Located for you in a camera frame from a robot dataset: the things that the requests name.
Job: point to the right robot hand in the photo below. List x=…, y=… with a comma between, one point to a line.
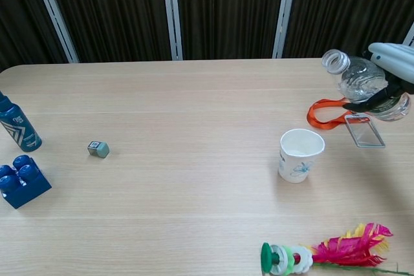
x=398, y=62

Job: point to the transparent plastic bottle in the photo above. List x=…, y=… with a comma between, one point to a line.
x=359, y=79

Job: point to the white paper cup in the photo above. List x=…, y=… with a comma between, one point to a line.
x=297, y=166

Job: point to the blue spray bottle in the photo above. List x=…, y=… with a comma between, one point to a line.
x=19, y=130

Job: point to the transparent badge holder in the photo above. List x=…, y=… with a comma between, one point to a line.
x=365, y=135

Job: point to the colourful feather shuttlecock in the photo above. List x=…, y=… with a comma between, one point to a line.
x=349, y=250

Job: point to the small grey-green cube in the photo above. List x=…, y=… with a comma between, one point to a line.
x=100, y=150

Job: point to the blue toy brick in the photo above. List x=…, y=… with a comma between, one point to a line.
x=26, y=192

